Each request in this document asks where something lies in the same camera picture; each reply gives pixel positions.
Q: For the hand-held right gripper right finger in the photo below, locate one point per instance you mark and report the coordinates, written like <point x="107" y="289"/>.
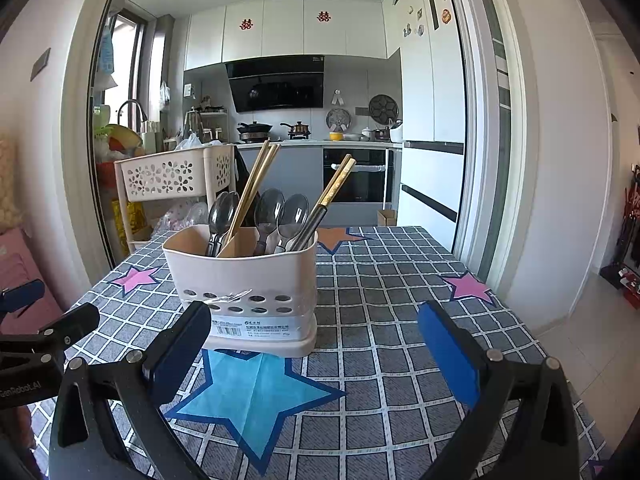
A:
<point x="447" y="360"/>

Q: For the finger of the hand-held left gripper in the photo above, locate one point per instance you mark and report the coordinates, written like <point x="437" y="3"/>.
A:
<point x="22" y="294"/>
<point x="70" y="322"/>

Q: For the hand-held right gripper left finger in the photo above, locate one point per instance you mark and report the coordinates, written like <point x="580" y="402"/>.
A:
<point x="177" y="360"/>

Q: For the cream plastic utensil holder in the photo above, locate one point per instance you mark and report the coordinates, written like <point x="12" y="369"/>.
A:
<point x="280" y="280"/>

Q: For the plain wooden chopstick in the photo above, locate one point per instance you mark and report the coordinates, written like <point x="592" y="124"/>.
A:
<point x="250" y="185"/>
<point x="262" y="180"/>

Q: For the person's left forearm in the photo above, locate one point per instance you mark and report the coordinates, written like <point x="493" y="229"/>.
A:
<point x="17" y="427"/>

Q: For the pink cardboard box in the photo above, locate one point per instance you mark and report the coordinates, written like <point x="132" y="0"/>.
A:
<point x="20" y="270"/>

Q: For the grey checked tablecloth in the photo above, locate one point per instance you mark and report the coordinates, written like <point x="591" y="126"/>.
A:
<point x="390" y="280"/>

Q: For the cream quilted cloth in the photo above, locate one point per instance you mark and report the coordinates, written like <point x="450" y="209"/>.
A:
<point x="10" y="180"/>

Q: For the yellow packet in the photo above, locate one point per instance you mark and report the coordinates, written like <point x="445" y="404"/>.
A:
<point x="131" y="222"/>

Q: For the clear plastic bags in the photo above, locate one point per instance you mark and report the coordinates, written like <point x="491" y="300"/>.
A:
<point x="180" y="217"/>

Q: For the small cardboard box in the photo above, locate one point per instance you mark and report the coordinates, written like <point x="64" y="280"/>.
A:
<point x="386" y="217"/>

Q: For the cream plastic basket cart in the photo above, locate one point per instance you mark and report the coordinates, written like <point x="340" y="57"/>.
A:
<point x="160" y="175"/>

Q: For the colourful stacked bowls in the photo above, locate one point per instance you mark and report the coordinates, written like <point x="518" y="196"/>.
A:
<point x="117" y="137"/>

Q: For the black built-in oven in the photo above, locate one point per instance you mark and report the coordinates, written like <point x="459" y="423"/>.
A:
<point x="360" y="180"/>

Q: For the black red floor stand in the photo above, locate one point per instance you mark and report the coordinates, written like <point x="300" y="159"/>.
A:
<point x="625" y="240"/>

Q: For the white plastic bag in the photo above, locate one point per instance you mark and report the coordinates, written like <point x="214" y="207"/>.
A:
<point x="190" y="141"/>

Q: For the curved steel faucet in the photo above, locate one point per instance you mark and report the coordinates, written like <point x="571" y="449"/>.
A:
<point x="131" y="102"/>

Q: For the grey base cabinet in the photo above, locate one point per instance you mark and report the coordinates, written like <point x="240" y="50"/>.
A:
<point x="300" y="170"/>

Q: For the small steel pot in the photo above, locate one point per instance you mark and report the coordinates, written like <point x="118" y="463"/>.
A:
<point x="382" y="134"/>

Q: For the black wok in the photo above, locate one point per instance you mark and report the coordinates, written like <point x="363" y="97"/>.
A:
<point x="255" y="128"/>

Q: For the hanging clear plastic bag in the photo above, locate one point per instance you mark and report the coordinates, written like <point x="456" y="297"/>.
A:
<point x="165" y="92"/>

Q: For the yellow bowl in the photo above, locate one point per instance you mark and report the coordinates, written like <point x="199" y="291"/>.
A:
<point x="336" y="135"/>

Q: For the white kitchen counter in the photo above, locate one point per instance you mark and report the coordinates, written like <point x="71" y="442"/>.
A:
<point x="310" y="143"/>

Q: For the blue hanging towel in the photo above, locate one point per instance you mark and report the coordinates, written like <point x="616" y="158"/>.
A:
<point x="106" y="52"/>

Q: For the steel cooking pot with lid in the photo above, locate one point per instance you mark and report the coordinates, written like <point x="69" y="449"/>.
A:
<point x="299" y="128"/>

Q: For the round patterned plate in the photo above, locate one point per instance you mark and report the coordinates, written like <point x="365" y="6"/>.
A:
<point x="338" y="119"/>

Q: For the white refrigerator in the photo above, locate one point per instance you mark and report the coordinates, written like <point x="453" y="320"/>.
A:
<point x="430" y="90"/>

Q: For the black range hood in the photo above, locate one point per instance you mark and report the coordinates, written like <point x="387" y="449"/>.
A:
<point x="280" y="85"/>

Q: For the red paper decal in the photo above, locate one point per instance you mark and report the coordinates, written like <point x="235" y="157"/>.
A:
<point x="245" y="25"/>
<point x="324" y="16"/>

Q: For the black rectangular fridge magnet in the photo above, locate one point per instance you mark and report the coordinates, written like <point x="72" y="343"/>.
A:
<point x="434" y="7"/>

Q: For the grey wall switch plate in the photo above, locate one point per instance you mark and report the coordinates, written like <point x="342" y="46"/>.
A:
<point x="40" y="64"/>

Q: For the white wall cabinets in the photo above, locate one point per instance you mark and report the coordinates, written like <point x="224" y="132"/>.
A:
<point x="280" y="30"/>

